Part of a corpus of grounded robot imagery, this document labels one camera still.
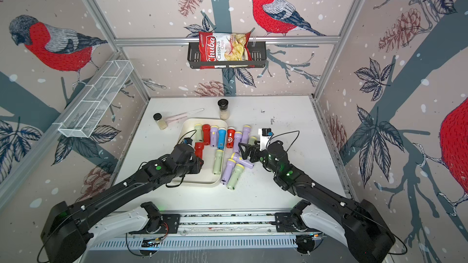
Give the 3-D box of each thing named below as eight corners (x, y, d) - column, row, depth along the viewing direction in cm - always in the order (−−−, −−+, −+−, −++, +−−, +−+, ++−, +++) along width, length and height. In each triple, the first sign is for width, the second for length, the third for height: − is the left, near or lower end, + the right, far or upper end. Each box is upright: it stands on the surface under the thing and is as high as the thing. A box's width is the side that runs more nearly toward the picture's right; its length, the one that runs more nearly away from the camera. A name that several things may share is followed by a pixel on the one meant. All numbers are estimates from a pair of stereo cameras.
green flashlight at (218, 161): (213, 174, 88) (212, 172, 86) (216, 152, 96) (216, 149, 94) (220, 174, 88) (219, 172, 86) (223, 152, 96) (222, 150, 94)
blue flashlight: (217, 149, 97) (216, 147, 95) (218, 130, 104) (218, 128, 103) (225, 149, 97) (225, 147, 95) (226, 130, 104) (226, 128, 103)
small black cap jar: (157, 129, 107) (151, 120, 99) (160, 123, 110) (154, 112, 103) (166, 129, 107) (160, 120, 99) (168, 123, 110) (163, 112, 103)
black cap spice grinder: (219, 119, 111) (217, 107, 102) (219, 111, 115) (218, 98, 106) (228, 119, 111) (227, 107, 102) (229, 111, 115) (228, 98, 106)
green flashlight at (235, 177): (226, 188, 85) (225, 186, 82) (236, 165, 92) (236, 162, 90) (235, 192, 84) (235, 190, 81) (245, 168, 91) (245, 166, 88)
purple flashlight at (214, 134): (209, 147, 98) (208, 144, 96) (211, 128, 106) (210, 125, 104) (217, 147, 98) (216, 144, 95) (219, 128, 106) (218, 125, 104)
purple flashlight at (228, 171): (220, 184, 85) (219, 181, 83) (228, 160, 93) (228, 157, 91) (228, 186, 85) (228, 184, 82) (236, 162, 92) (236, 160, 90)
